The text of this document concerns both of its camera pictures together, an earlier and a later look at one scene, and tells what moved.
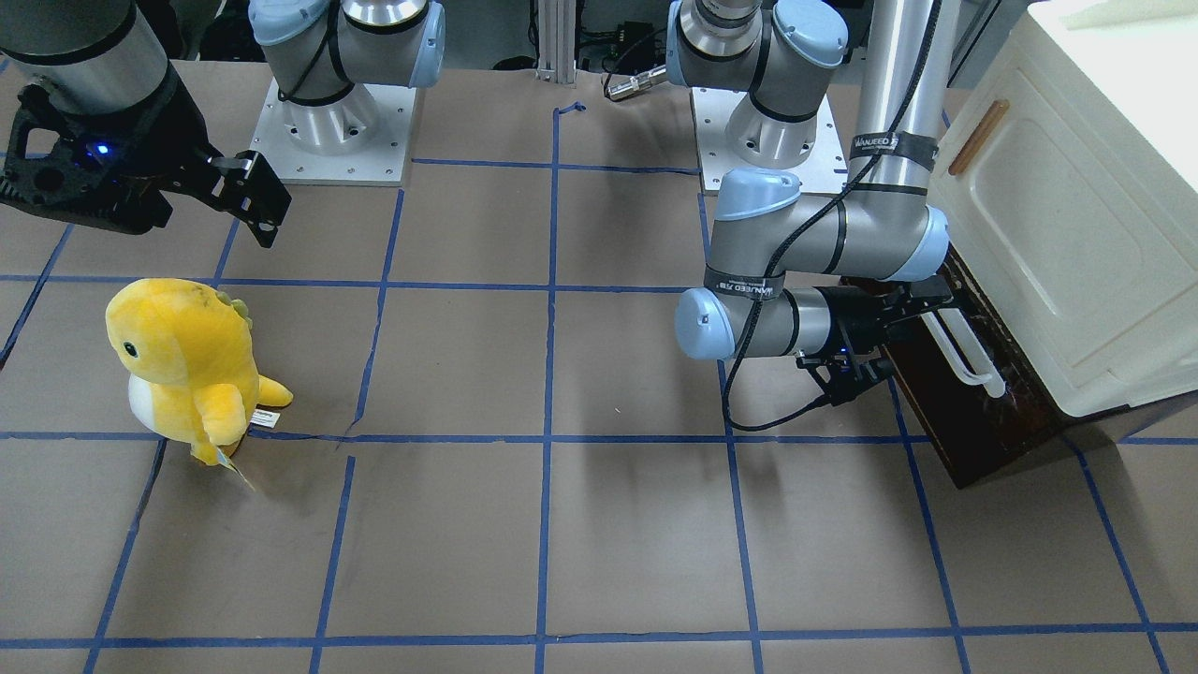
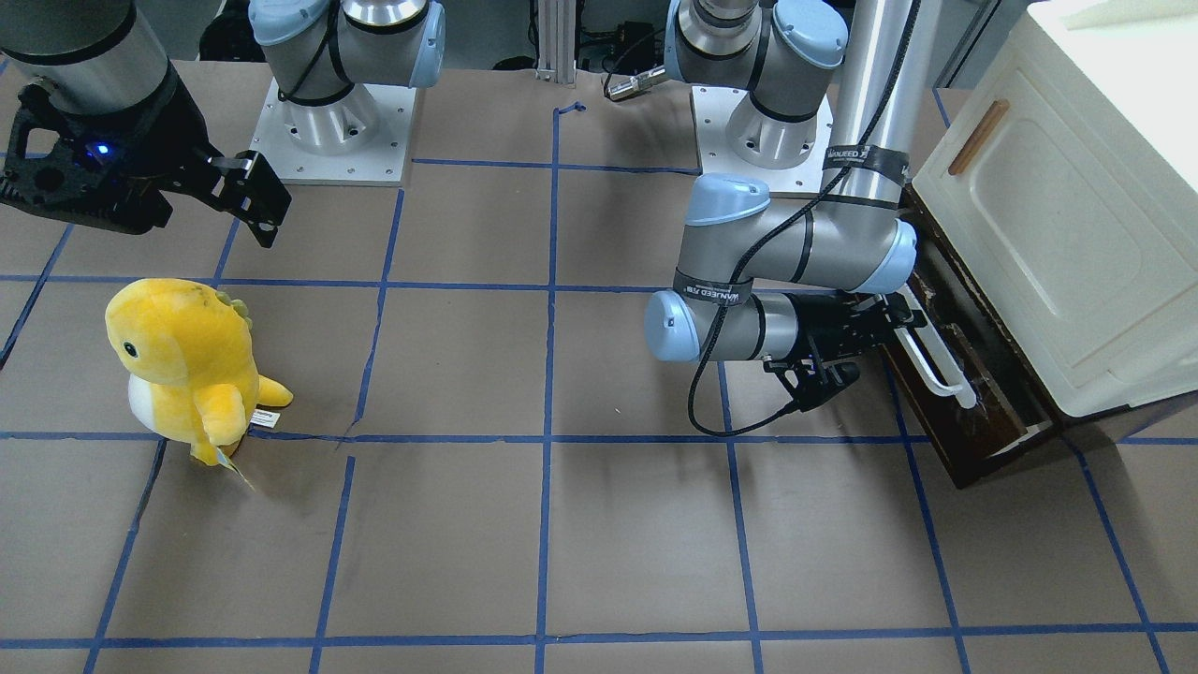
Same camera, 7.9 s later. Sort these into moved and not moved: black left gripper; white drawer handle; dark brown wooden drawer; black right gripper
Moved: white drawer handle
Not moved: dark brown wooden drawer; black left gripper; black right gripper
